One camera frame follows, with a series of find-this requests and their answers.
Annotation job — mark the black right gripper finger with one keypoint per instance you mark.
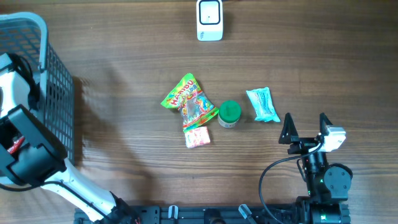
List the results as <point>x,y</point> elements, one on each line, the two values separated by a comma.
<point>289,133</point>
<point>325,123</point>

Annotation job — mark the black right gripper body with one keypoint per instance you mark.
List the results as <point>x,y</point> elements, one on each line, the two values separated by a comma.
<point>302,145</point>

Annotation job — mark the mint wet wipes packet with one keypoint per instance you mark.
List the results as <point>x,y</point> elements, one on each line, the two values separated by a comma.
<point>263,106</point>

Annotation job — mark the green lid small jar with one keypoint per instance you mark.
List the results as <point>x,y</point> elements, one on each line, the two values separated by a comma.
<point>229,114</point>

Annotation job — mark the small orange white box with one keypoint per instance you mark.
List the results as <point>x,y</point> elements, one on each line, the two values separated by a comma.
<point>197,137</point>

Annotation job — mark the green Haribo candy bag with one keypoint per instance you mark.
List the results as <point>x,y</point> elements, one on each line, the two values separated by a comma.
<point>190,100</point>

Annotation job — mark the red snack stick packet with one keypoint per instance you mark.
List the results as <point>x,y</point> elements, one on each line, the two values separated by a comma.
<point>16,146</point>

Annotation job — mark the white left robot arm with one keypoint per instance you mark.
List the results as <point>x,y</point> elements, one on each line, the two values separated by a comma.
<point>33,157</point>

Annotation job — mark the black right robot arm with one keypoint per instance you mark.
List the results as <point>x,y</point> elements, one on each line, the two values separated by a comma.
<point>327,184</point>

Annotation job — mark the white barcode scanner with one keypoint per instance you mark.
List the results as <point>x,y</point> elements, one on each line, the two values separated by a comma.
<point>209,20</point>

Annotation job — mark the grey plastic mesh basket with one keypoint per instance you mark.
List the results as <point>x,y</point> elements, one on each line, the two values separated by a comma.
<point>26,34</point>

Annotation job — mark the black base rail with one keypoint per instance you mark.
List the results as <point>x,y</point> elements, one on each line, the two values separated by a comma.
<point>202,215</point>

